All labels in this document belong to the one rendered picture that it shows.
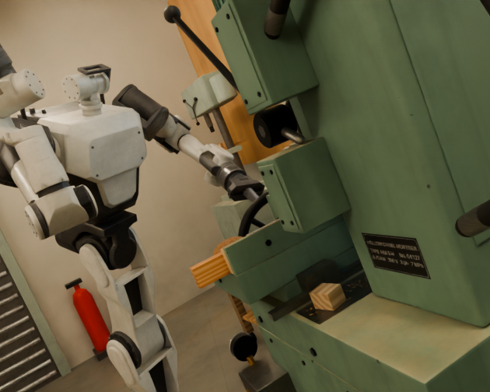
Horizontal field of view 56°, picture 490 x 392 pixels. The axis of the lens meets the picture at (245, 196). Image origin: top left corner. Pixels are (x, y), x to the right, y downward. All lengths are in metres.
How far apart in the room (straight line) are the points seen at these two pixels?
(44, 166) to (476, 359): 0.81
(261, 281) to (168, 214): 3.07
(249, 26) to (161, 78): 3.44
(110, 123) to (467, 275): 0.99
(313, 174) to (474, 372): 0.32
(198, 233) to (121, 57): 1.59
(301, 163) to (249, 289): 0.28
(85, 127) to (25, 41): 2.73
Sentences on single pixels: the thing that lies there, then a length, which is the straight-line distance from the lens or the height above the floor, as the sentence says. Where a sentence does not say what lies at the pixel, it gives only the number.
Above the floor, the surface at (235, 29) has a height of 1.26.
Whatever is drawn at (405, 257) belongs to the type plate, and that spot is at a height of 0.89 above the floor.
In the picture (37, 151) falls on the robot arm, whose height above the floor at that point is 1.25.
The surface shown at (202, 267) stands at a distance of 0.84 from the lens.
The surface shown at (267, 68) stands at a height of 1.20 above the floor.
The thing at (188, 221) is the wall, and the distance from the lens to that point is 3.95.
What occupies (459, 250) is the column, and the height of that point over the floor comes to 0.91.
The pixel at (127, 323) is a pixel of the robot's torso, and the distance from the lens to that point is 1.55.
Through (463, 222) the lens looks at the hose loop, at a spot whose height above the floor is 0.96.
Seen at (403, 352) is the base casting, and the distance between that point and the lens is 0.64.
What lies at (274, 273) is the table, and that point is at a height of 0.87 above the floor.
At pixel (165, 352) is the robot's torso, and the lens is 1.68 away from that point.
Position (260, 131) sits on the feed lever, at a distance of 0.75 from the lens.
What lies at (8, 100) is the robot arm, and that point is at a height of 1.37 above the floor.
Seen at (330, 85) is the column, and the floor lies 1.14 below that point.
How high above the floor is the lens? 1.13
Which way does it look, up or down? 7 degrees down
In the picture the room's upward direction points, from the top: 23 degrees counter-clockwise
